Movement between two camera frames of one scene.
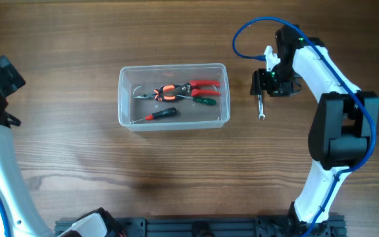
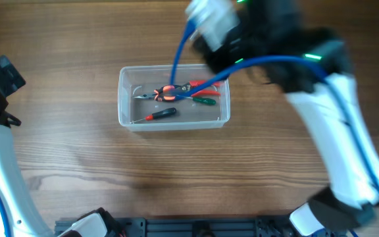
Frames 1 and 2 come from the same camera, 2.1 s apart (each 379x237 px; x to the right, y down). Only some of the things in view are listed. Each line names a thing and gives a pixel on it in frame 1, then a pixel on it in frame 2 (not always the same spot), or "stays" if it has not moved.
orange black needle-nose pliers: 158,94 stays
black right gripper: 260,82 to 210,57
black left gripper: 4,74 stays
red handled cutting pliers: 186,89 stays
